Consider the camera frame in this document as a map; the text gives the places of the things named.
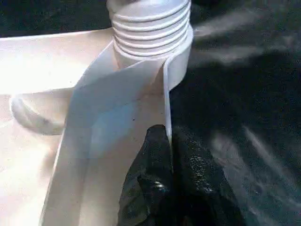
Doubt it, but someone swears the white plastic table top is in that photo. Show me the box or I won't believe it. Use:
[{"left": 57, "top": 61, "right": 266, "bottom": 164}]
[{"left": 0, "top": 27, "right": 195, "bottom": 226}]

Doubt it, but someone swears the white plastic table leg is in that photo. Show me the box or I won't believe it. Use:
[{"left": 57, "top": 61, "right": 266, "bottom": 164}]
[{"left": 107, "top": 0, "right": 192, "bottom": 69}]

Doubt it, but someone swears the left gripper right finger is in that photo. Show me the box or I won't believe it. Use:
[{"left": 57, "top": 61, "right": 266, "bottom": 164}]
[{"left": 169, "top": 130, "right": 244, "bottom": 226}]

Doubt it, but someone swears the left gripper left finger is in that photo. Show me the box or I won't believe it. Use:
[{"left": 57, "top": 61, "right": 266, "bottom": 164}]
[{"left": 117, "top": 124, "right": 175, "bottom": 226}]

